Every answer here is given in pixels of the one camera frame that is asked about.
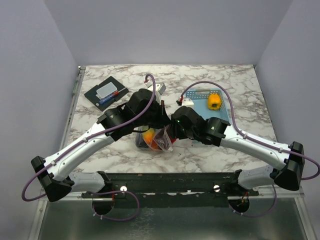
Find dark red toy grapes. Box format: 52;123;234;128
153;134;170;150

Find clear pink zip top bag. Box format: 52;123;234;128
133;125;177;152

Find green orange toy mango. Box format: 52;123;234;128
142;128;155;145

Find dark purple toy eggplant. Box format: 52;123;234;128
135;133;149;149

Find yellow toy bell pepper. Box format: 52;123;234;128
207;93;222;111

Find orange toy pumpkin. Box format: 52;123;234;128
150;141;162;151

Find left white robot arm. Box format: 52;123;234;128
31;87;171;202

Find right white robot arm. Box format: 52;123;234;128
169;106;305;196

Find light blue plastic basket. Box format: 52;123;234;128
184;88;231;146

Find black foam pad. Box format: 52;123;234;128
84;76;129;112

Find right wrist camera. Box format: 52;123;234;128
176;97;195;109

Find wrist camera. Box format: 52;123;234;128
145;81;167;104
176;97;195;109

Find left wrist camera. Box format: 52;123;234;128
145;81;167;104

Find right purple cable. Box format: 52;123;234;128
178;80;320;218

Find purple cable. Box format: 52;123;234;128
21;73;141;221
178;80;320;218

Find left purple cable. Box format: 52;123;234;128
21;73;141;221

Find aluminium rail frame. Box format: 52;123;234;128
30;64;315;240

